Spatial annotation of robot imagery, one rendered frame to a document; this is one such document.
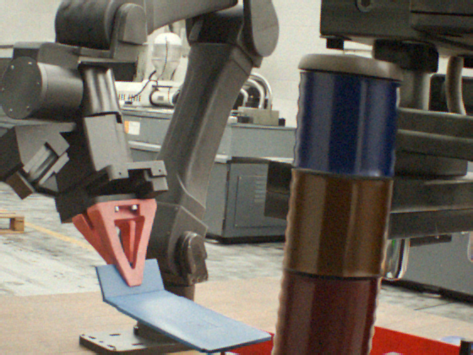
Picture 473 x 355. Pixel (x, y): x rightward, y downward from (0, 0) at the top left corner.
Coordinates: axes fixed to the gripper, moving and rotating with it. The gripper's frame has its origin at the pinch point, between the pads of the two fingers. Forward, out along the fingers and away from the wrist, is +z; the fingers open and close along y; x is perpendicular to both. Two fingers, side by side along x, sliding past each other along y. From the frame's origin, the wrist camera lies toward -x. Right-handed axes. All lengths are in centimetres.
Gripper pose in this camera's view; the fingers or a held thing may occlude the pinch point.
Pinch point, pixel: (130, 277)
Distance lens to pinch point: 84.6
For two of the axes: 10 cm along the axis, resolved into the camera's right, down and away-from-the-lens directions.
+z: 2.6, 9.5, -1.8
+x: 7.1, -0.6, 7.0
